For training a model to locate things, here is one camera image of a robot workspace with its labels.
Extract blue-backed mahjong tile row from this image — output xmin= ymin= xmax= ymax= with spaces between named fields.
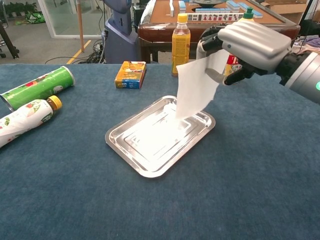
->
xmin=195 ymin=7 xmax=232 ymax=14

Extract wooden pole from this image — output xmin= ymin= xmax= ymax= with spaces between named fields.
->
xmin=76 ymin=0 xmax=85 ymax=53

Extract white wrapped bottle yellow cap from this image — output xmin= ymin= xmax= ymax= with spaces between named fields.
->
xmin=0 ymin=95 xmax=63 ymax=149

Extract green bag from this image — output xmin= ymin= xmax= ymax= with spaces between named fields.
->
xmin=24 ymin=11 xmax=46 ymax=25

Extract yellow detergent bottle green cap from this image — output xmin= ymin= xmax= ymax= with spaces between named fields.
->
xmin=223 ymin=7 xmax=255 ymax=77

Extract face-up mahjong tile row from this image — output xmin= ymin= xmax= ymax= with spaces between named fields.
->
xmin=187 ymin=13 xmax=245 ymax=22

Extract green chips can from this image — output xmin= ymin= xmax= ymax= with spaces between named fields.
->
xmin=0 ymin=65 xmax=76 ymax=113

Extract cardboard box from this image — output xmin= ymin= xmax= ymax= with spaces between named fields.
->
xmin=259 ymin=0 xmax=313 ymax=25

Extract white plastic basket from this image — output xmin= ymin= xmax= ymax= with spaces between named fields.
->
xmin=291 ymin=37 xmax=320 ymax=55

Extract orange snack box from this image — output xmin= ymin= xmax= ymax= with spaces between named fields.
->
xmin=114 ymin=60 xmax=147 ymax=90

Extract blue machine base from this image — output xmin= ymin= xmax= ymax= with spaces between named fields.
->
xmin=102 ymin=0 xmax=139 ymax=64

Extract stainless steel tray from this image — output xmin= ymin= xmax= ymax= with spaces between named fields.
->
xmin=104 ymin=95 xmax=216 ymax=179

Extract white paper sheet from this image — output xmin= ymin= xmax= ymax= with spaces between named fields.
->
xmin=175 ymin=48 xmax=230 ymax=120

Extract blue table cloth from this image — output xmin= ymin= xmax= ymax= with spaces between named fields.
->
xmin=0 ymin=63 xmax=320 ymax=240

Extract black chair base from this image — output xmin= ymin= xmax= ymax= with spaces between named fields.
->
xmin=0 ymin=19 xmax=20 ymax=60

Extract green potted plants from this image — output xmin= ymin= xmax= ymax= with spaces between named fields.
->
xmin=4 ymin=1 xmax=38 ymax=16

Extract yellow tea bottle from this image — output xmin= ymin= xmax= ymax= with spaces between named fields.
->
xmin=171 ymin=13 xmax=191 ymax=78

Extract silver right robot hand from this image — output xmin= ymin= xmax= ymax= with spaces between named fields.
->
xmin=196 ymin=19 xmax=293 ymax=87

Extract brown mahjong table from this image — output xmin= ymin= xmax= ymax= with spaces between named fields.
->
xmin=137 ymin=0 xmax=301 ymax=64

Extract black floor cable bundle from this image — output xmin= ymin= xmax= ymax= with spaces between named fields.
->
xmin=44 ymin=38 xmax=106 ymax=65

